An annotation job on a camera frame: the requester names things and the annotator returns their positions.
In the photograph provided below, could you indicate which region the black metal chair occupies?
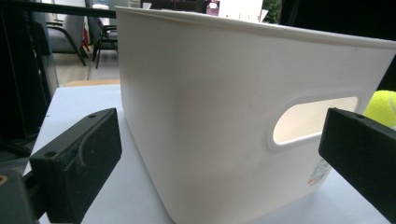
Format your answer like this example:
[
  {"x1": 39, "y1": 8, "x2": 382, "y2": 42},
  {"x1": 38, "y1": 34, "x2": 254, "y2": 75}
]
[{"x1": 88, "y1": 16, "x2": 120, "y2": 70}]

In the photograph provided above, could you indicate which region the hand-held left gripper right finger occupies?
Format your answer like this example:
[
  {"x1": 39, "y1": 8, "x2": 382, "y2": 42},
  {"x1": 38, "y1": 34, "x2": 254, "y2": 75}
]
[{"x1": 318, "y1": 107, "x2": 396, "y2": 224}]

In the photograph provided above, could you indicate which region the black stand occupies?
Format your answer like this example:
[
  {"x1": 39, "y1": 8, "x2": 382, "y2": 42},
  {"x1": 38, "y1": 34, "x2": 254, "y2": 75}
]
[{"x1": 0, "y1": 0, "x2": 117, "y2": 157}]

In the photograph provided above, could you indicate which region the grey chair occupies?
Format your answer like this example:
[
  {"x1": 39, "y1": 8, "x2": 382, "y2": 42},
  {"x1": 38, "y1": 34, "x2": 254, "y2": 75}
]
[{"x1": 46, "y1": 14, "x2": 89, "y2": 67}]

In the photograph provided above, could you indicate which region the yellow tennis ball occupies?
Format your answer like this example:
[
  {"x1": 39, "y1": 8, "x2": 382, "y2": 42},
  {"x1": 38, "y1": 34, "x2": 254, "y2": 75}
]
[{"x1": 362, "y1": 90, "x2": 396, "y2": 129}]

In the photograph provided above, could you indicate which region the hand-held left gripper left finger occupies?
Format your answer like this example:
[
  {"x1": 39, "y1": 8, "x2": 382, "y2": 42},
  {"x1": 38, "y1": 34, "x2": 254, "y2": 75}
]
[{"x1": 29, "y1": 107, "x2": 123, "y2": 224}]

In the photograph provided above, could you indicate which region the white board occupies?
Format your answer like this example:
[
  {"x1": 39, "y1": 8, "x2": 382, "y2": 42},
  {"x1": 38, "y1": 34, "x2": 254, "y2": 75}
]
[{"x1": 218, "y1": 0, "x2": 264, "y2": 22}]

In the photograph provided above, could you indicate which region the white plastic storage bin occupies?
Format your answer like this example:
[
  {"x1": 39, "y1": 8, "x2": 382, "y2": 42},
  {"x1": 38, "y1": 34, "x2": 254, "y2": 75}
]
[{"x1": 115, "y1": 6, "x2": 396, "y2": 224}]

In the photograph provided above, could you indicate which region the green plant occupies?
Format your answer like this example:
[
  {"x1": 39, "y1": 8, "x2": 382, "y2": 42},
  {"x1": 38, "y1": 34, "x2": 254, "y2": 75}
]
[{"x1": 262, "y1": 0, "x2": 282, "y2": 24}]

